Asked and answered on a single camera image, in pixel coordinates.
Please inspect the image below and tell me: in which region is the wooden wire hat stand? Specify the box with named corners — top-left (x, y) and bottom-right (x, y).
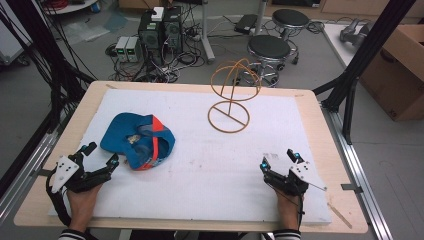
top-left (207, 58), bottom-right (263, 134)

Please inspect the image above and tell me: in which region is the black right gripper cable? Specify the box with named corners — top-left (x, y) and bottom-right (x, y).
top-left (295, 192), bottom-right (306, 232)

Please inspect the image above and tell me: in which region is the black round stool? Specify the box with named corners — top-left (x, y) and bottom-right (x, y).
top-left (247, 34), bottom-right (299, 88)
top-left (271, 8), bottom-right (311, 38)

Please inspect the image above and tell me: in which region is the person's right hand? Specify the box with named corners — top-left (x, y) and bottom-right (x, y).
top-left (275, 191), bottom-right (304, 231)

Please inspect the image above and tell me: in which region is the person's left hand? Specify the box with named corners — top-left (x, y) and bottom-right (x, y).
top-left (66, 184), bottom-right (103, 231)

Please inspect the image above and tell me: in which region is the grey metal table leg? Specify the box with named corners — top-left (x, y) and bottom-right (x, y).
top-left (199, 0), bottom-right (216, 65)

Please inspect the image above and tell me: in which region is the black computer tower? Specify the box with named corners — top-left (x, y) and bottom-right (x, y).
top-left (162, 5), bottom-right (184, 55)
top-left (137, 11), bottom-right (165, 65)

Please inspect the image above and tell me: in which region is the grey power supply unit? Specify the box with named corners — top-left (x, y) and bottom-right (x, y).
top-left (127, 35), bottom-right (143, 63)
top-left (114, 35), bottom-right (130, 63)

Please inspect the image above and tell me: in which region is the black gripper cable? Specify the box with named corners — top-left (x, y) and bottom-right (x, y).
top-left (45, 169), bottom-right (73, 228)
top-left (295, 192), bottom-right (306, 232)

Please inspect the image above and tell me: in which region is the tangle of floor cables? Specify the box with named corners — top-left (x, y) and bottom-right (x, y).
top-left (105, 6), bottom-right (208, 84)

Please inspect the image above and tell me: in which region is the black metal frame strut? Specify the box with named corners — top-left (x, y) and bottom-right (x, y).
top-left (0, 0), bottom-right (98, 134)
top-left (312, 0), bottom-right (418, 145)

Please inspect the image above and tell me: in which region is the brown cardboard box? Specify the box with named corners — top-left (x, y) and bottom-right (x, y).
top-left (359, 23), bottom-right (424, 122)

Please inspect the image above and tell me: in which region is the thin wooden stick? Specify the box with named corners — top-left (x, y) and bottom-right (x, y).
top-left (327, 202), bottom-right (354, 230)

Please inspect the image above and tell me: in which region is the grey handheld device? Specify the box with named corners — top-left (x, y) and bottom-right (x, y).
top-left (339, 18), bottom-right (372, 48)

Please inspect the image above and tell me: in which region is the black tape strip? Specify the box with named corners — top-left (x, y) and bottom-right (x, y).
top-left (30, 168), bottom-right (54, 178)
top-left (340, 183), bottom-right (364, 195)

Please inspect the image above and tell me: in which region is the aluminium rail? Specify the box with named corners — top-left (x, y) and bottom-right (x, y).
top-left (0, 129), bottom-right (65, 225)
top-left (320, 105), bottom-right (395, 240)

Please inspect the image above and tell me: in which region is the white box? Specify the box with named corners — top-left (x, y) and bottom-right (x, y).
top-left (150, 6), bottom-right (165, 23)

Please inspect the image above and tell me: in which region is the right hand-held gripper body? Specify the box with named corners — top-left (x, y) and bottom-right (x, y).
top-left (263, 161), bottom-right (328, 197)

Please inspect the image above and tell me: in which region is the black flat box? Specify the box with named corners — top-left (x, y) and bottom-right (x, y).
top-left (233, 13), bottom-right (259, 34)

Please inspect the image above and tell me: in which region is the grey equipment case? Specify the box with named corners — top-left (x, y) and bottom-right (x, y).
top-left (0, 18), bottom-right (33, 66)

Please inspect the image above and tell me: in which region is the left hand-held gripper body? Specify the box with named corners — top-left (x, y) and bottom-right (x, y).
top-left (50, 153), bottom-right (111, 195)

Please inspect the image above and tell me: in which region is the white foam mat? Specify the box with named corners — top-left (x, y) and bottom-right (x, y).
top-left (48, 88), bottom-right (333, 225)

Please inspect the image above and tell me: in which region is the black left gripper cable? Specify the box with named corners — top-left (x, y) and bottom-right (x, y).
top-left (45, 169), bottom-right (73, 228)

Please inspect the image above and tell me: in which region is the blue and orange cap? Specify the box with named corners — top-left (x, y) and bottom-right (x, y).
top-left (99, 112), bottom-right (177, 172)

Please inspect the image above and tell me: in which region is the white round table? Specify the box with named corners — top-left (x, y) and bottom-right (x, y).
top-left (42, 0), bottom-right (100, 16)

